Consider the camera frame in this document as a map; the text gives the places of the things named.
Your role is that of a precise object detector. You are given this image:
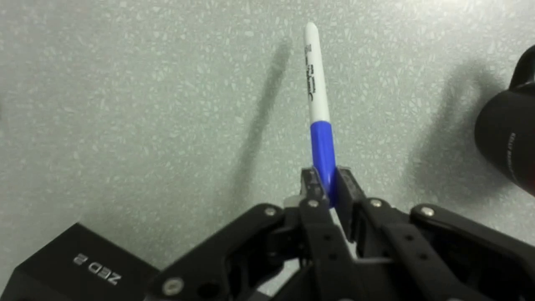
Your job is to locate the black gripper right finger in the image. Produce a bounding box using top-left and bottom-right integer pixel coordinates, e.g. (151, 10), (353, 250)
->
(333, 167), (535, 301)

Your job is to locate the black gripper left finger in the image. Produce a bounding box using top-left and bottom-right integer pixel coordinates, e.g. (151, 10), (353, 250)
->
(146, 165), (365, 301)

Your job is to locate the blue and white marker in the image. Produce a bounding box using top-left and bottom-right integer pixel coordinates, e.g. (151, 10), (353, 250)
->
(301, 20), (358, 260)

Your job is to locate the black cup red inside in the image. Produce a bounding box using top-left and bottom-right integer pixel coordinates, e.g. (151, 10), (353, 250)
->
(473, 43), (535, 197)

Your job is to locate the black ZED 2 camera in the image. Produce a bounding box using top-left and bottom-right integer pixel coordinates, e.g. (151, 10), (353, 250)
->
(0, 220), (164, 301)

